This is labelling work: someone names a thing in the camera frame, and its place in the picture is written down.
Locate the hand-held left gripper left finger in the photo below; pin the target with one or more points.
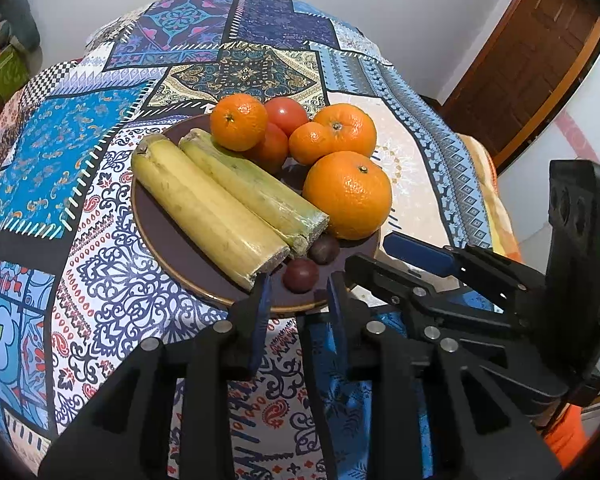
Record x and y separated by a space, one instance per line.
262 310

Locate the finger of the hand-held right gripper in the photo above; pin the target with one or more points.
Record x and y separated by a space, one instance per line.
380 272
420 250

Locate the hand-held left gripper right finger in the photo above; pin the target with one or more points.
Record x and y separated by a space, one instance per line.
337 310

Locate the dark purple passion fruit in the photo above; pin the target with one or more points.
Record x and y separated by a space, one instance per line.
324 249
300 276

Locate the large orange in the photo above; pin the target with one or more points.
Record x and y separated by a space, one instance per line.
347 195

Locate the dark brown plate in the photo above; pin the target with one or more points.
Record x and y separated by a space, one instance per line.
180 255

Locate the yellow sugar cane piece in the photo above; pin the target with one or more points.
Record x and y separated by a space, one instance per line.
205 210
260 195

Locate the small orange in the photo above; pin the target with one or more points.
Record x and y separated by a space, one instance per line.
310 144

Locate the small red tomato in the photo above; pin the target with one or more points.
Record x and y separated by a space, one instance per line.
274 152

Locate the large red tomato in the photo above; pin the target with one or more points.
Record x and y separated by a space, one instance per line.
286 114

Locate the orange and yellow blanket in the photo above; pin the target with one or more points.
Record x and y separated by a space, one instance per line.
485 170

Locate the brown wooden door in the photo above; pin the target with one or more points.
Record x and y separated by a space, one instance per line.
530 60

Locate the patchwork printed blanket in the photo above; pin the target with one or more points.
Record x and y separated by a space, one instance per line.
55 185

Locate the green box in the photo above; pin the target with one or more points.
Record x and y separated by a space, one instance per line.
0 82

